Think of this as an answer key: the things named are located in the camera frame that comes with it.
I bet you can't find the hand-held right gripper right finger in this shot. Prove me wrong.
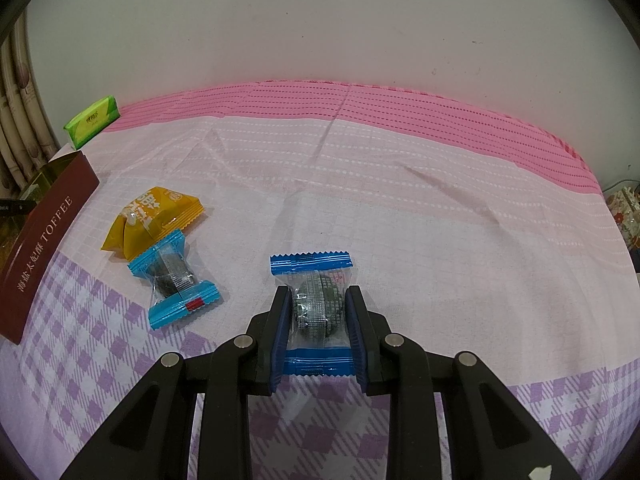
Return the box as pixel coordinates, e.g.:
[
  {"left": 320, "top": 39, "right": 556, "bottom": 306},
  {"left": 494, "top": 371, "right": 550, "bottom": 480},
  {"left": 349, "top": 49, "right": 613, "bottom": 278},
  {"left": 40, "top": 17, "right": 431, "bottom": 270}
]
[{"left": 344, "top": 285, "right": 583, "bottom": 480}]

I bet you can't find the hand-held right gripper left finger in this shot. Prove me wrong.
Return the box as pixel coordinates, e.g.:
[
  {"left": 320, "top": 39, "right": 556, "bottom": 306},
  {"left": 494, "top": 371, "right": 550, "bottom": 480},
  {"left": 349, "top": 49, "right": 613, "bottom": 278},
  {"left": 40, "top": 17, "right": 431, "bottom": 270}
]
[{"left": 60, "top": 285, "right": 292, "bottom": 480}]

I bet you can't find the clear blue-ended candy packet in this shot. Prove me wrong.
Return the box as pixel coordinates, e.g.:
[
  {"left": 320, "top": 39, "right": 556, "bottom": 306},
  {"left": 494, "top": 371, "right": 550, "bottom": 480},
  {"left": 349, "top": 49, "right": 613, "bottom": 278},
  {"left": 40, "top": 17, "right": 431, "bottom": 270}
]
[
  {"left": 270, "top": 249, "right": 355, "bottom": 378},
  {"left": 127, "top": 230, "right": 222, "bottom": 331}
]

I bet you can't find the maroon candy box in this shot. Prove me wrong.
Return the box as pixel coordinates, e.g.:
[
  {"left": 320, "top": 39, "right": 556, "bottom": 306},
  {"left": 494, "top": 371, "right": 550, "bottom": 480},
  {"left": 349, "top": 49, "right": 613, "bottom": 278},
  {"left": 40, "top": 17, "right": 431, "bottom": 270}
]
[{"left": 0, "top": 152, "right": 101, "bottom": 345}]

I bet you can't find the pink purple checked bedsheet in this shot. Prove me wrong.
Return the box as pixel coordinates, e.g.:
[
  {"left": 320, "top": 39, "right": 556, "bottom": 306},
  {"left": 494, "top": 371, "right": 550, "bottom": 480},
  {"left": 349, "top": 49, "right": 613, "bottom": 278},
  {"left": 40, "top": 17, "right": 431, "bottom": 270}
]
[{"left": 0, "top": 79, "right": 640, "bottom": 480}]

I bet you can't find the orange yellow snack packet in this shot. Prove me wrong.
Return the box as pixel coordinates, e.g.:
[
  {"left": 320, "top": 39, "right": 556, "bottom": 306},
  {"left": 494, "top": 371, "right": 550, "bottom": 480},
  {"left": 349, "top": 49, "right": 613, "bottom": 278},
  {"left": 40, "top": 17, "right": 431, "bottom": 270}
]
[{"left": 101, "top": 186, "right": 205, "bottom": 261}]

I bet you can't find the green tissue pack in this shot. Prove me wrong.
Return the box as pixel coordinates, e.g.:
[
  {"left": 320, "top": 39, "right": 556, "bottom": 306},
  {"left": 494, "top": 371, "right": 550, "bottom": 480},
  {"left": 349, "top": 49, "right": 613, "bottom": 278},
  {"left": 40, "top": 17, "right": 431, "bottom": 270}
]
[{"left": 63, "top": 95, "right": 122, "bottom": 151}]

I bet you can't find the beige patterned curtain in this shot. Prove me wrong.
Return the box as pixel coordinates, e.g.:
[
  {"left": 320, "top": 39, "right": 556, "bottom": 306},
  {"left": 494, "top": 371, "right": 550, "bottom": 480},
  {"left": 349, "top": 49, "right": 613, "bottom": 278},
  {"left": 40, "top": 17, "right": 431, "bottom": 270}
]
[{"left": 0, "top": 25, "right": 61, "bottom": 201}]

